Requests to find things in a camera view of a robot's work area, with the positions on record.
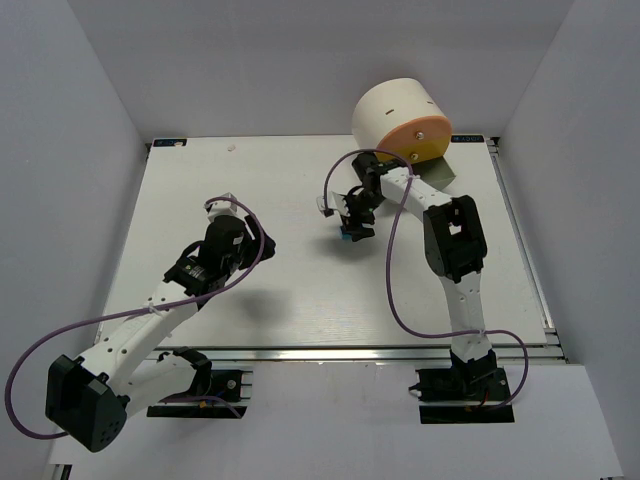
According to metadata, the white cylindrical drawer cabinet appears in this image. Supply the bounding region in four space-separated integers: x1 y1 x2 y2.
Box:
351 78 446 150

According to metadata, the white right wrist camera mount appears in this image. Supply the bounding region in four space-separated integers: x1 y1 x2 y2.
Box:
316 191 349 217

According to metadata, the yellow drawer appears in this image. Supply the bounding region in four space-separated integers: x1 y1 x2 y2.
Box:
377 138 449 164

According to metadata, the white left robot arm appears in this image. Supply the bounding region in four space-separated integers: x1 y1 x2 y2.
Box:
45 214 275 453

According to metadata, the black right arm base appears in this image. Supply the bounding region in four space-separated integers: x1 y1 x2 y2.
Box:
408 360 515 425

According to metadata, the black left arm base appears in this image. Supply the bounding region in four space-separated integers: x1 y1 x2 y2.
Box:
146 347 253 420

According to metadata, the orange drawer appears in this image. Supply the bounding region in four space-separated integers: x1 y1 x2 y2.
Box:
378 115 453 146

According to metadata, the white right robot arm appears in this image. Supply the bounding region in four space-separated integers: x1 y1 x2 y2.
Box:
336 152 497 384

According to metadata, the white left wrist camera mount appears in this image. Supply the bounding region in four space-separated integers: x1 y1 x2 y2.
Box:
204 192 238 223

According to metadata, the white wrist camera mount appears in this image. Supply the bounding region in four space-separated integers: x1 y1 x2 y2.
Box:
316 191 349 217
204 192 238 223

